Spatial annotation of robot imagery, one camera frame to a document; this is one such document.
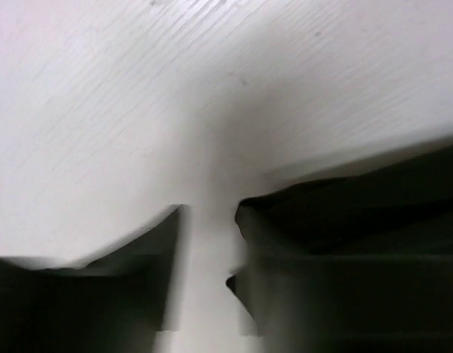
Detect black trousers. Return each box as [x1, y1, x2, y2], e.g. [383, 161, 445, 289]
[235, 137, 453, 258]

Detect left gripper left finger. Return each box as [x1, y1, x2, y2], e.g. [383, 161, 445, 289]
[0, 205, 187, 352]

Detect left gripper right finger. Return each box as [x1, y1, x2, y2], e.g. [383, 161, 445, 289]
[226, 255, 453, 352]

